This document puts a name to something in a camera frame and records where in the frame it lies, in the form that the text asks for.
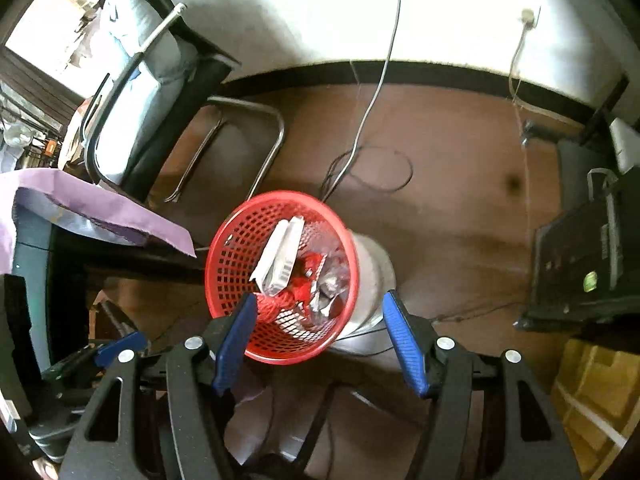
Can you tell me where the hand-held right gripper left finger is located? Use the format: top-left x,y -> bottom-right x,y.
60,292 -> 258,480

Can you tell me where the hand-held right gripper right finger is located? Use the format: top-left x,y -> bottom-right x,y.
382,290 -> 583,480

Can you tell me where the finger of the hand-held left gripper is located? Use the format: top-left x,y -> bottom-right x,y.
94,331 -> 149,368

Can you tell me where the red shredded netting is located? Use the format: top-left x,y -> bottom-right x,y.
257,255 -> 326,321

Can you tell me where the white carton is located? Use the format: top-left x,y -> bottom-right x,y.
250,216 -> 306,297

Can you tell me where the silver foil bag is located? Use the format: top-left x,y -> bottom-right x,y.
305,255 -> 351,321

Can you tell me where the red plastic basket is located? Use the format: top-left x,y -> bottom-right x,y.
204,190 -> 361,365

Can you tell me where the white bucket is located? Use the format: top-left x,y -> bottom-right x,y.
332,232 -> 396,341

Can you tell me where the purple printed tablecloth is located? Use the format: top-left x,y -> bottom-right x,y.
0,169 -> 197,271

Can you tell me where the black appliance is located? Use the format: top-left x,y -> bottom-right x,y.
520,170 -> 640,331

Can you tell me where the cardboard box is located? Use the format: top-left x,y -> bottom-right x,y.
550,337 -> 636,453

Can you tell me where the blue seat cushion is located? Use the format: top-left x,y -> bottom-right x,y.
92,0 -> 198,186

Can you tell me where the black office chair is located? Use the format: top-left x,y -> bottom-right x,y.
80,0 -> 286,206

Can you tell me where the black cable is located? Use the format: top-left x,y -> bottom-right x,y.
322,145 -> 414,196

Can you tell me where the grey cable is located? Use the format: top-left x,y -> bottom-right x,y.
320,0 -> 408,196

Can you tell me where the white power cable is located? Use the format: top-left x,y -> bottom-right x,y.
507,7 -> 542,107

